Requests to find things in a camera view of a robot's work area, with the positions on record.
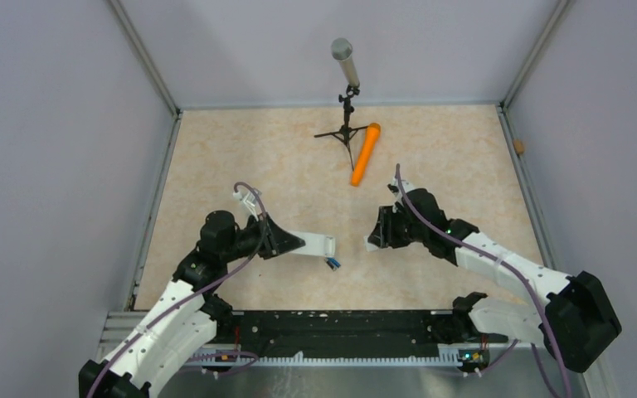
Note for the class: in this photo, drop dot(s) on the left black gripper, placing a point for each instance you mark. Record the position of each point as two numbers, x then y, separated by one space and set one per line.
275 240

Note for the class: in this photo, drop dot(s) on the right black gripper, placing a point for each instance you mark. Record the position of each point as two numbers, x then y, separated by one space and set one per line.
384 235

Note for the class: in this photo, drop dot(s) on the white battery cover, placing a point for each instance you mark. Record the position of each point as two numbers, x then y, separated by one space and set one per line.
370 247

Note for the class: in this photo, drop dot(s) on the white remote control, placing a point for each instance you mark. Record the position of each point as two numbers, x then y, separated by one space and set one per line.
317 245

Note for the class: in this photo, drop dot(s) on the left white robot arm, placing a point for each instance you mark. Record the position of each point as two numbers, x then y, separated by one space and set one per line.
187 314

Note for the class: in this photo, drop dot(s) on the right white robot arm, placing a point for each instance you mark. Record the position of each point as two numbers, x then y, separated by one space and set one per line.
570 315

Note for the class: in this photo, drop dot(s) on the blue AAA battery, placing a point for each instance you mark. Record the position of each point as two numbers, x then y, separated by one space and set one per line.
336 262

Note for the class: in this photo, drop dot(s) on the black silver AAA battery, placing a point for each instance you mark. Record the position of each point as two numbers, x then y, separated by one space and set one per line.
331 264

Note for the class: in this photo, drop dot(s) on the orange microphone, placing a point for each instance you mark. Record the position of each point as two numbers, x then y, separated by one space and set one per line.
373 133

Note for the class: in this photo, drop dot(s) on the black tripod mic stand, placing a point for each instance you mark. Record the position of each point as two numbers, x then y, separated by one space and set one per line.
346 132

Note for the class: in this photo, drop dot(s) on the grey microphone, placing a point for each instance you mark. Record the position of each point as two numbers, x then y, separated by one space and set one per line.
342 53

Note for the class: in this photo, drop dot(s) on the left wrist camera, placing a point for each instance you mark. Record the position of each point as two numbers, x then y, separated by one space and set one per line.
251 201

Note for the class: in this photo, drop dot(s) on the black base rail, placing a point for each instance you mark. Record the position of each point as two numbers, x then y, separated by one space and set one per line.
353 334

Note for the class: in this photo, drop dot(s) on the white cable duct strip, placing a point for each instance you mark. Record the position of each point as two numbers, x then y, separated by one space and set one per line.
210 357

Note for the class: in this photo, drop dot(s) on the small tan wall knob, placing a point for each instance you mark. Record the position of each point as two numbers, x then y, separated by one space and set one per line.
518 146

